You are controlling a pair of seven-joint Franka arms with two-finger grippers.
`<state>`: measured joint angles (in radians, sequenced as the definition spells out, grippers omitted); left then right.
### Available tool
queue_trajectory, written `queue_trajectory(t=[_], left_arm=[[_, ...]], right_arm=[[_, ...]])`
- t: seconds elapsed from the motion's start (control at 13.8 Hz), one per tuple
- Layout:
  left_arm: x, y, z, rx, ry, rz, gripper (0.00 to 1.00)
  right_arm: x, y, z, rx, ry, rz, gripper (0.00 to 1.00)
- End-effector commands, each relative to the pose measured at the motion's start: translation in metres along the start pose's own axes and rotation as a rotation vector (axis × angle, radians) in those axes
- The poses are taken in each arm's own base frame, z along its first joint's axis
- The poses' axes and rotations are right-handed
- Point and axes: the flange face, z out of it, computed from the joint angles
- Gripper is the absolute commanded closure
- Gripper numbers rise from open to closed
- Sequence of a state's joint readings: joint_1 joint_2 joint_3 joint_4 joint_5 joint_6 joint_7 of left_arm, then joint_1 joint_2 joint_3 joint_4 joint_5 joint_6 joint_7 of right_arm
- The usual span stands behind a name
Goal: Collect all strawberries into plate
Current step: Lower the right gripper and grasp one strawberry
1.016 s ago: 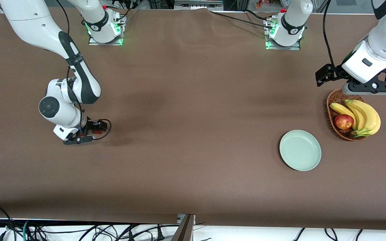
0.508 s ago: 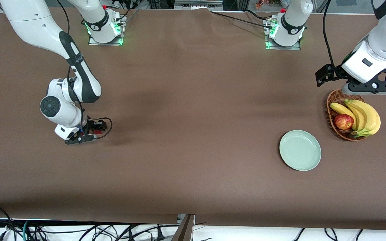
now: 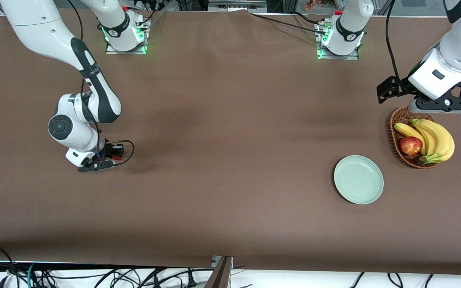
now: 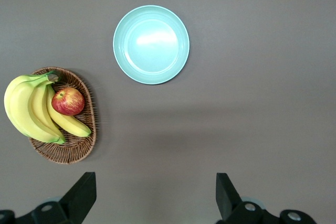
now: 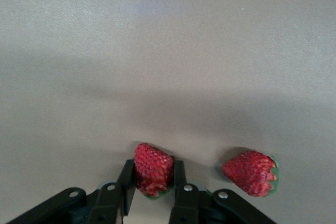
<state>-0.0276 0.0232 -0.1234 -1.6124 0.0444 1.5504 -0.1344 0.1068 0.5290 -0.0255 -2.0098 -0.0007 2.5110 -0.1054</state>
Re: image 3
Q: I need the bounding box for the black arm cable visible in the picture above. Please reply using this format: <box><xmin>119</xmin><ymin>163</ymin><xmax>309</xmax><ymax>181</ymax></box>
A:
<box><xmin>66</xmin><ymin>0</ymin><xmax>135</xmax><ymax>166</ymax></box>
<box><xmin>385</xmin><ymin>0</ymin><xmax>409</xmax><ymax>89</ymax></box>

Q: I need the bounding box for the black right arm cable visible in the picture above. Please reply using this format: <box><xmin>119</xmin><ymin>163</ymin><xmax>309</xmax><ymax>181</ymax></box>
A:
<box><xmin>66</xmin><ymin>0</ymin><xmax>135</xmax><ymax>166</ymax></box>

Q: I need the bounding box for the grey metal device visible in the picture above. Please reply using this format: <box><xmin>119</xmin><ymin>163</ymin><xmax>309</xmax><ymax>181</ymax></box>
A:
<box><xmin>208</xmin><ymin>0</ymin><xmax>268</xmax><ymax>12</ymax></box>

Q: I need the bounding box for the orange background item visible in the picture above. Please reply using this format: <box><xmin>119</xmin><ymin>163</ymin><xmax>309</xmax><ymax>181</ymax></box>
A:
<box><xmin>305</xmin><ymin>0</ymin><xmax>337</xmax><ymax>12</ymax></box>

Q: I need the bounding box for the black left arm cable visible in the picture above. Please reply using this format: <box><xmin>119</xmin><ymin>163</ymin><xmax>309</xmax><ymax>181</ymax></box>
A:
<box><xmin>385</xmin><ymin>0</ymin><xmax>409</xmax><ymax>89</ymax></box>

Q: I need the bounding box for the red apple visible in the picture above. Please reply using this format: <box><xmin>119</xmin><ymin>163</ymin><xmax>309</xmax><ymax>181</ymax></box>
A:
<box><xmin>399</xmin><ymin>136</ymin><xmax>423</xmax><ymax>156</ymax></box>

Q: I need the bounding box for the yellow banana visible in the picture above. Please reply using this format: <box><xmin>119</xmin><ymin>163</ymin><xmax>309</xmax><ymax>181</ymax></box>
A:
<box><xmin>394</xmin><ymin>122</ymin><xmax>427</xmax><ymax>156</ymax></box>
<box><xmin>419</xmin><ymin>122</ymin><xmax>455</xmax><ymax>165</ymax></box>
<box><xmin>411</xmin><ymin>118</ymin><xmax>441</xmax><ymax>157</ymax></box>

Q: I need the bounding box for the long black table cable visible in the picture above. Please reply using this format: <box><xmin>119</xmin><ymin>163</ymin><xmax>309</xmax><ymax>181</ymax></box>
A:
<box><xmin>251</xmin><ymin>13</ymin><xmax>327</xmax><ymax>36</ymax></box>

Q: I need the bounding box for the large table cover sheet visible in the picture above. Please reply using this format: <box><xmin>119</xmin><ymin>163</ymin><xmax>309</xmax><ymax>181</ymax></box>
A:
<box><xmin>0</xmin><ymin>7</ymin><xmax>461</xmax><ymax>276</ymax></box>

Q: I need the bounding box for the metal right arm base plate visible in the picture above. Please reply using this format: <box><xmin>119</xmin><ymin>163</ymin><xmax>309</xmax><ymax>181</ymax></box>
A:
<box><xmin>106</xmin><ymin>16</ymin><xmax>148</xmax><ymax>55</ymax></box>

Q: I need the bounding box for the aluminium profile post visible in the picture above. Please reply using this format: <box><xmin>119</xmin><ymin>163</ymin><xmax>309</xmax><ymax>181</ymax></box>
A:
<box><xmin>204</xmin><ymin>256</ymin><xmax>234</xmax><ymax>288</ymax></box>

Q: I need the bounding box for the pale green round plate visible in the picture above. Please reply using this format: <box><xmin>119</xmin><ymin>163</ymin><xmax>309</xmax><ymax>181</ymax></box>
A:
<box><xmin>333</xmin><ymin>155</ymin><xmax>385</xmax><ymax>205</ymax></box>

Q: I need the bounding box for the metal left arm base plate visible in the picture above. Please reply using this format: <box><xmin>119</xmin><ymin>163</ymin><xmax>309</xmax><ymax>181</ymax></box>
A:
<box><xmin>317</xmin><ymin>20</ymin><xmax>360</xmax><ymax>60</ymax></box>

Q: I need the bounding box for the short black table cable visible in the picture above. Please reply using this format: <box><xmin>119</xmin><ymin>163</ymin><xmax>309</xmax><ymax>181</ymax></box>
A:
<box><xmin>293</xmin><ymin>11</ymin><xmax>321</xmax><ymax>25</ymax></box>

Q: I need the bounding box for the brown wicker basket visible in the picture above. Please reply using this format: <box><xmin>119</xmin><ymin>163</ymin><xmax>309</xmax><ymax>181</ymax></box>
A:
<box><xmin>389</xmin><ymin>106</ymin><xmax>441</xmax><ymax>169</ymax></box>

